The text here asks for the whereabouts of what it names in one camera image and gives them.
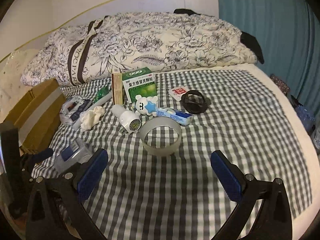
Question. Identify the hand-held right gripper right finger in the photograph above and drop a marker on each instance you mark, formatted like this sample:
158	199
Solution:
225	177

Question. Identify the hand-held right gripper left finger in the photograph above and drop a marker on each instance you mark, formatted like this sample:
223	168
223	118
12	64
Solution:
91	175

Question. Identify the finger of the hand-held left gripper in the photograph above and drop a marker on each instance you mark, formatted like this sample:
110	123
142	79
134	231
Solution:
42	154

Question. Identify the clear packet with blue item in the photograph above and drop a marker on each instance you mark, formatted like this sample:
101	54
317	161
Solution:
75	152

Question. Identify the brown cardboard box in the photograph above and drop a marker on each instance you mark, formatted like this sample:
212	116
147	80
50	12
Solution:
37	110

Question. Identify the floral wet wipes pack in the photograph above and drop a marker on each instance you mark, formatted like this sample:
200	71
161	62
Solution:
72	110

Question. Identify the white tissue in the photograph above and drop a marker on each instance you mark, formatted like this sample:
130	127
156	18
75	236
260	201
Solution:
90	120

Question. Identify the white plug adapter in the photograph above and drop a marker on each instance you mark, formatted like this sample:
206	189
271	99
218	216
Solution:
125	117

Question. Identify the blue white tube packet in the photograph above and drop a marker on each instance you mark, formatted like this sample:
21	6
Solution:
175	116

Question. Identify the green snack packet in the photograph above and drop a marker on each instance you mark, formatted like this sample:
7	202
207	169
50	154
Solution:
102	93

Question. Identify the grey tape roll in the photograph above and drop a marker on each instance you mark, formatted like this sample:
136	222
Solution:
162	123

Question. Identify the tan box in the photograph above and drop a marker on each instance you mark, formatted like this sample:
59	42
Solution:
117	90

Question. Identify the white bear toy blue star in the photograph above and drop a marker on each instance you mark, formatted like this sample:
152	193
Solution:
146	105

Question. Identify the red white sachet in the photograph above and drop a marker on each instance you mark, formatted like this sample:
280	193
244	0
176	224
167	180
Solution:
176	92

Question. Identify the green medicine box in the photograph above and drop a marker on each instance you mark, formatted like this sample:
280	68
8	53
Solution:
140	87

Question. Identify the grey white checkered blanket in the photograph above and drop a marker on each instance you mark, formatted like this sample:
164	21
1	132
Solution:
175	192

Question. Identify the white dotted cushion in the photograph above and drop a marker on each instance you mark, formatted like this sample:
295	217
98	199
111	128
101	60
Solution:
15	67

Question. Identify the blue plastic-wrapped bottles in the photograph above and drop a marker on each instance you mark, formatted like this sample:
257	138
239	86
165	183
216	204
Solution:
305	116

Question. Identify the dark patterned box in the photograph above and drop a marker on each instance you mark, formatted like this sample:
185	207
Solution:
280	83

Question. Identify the large black cloth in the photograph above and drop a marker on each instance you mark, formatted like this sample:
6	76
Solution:
252	45

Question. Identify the floral print pillow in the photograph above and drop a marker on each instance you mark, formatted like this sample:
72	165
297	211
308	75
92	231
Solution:
150	42

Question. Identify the teal curtain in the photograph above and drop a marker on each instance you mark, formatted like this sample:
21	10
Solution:
262	30

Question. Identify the small black cloth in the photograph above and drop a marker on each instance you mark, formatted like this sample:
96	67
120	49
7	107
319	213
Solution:
185	11

